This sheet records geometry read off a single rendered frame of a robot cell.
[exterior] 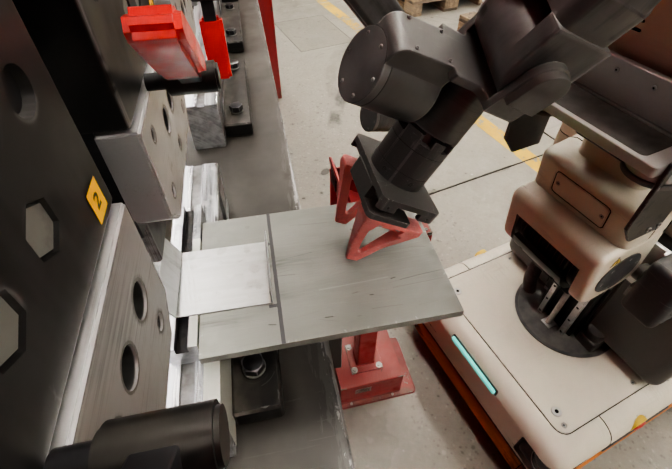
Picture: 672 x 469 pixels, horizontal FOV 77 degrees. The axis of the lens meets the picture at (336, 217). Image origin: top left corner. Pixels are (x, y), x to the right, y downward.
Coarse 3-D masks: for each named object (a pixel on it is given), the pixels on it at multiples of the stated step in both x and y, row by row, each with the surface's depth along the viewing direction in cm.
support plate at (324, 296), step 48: (240, 240) 50; (288, 240) 50; (336, 240) 50; (288, 288) 45; (336, 288) 45; (384, 288) 45; (432, 288) 45; (240, 336) 41; (288, 336) 41; (336, 336) 41
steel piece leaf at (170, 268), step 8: (168, 248) 46; (176, 248) 47; (168, 256) 45; (176, 256) 46; (168, 264) 44; (176, 264) 46; (160, 272) 42; (168, 272) 44; (176, 272) 45; (168, 280) 43; (176, 280) 45; (168, 288) 43; (176, 288) 44; (168, 296) 42; (176, 296) 43; (168, 304) 42; (176, 304) 43; (176, 312) 42
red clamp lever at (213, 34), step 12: (192, 0) 40; (204, 0) 40; (204, 12) 41; (204, 24) 41; (216, 24) 42; (204, 36) 42; (216, 36) 42; (216, 48) 43; (216, 60) 44; (228, 60) 44; (228, 72) 45
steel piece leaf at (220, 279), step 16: (192, 256) 48; (208, 256) 48; (224, 256) 48; (240, 256) 48; (256, 256) 48; (192, 272) 46; (208, 272) 46; (224, 272) 46; (240, 272) 46; (256, 272) 46; (192, 288) 44; (208, 288) 44; (224, 288) 44; (240, 288) 44; (256, 288) 44; (192, 304) 43; (208, 304) 43; (224, 304) 43; (240, 304) 43; (256, 304) 43
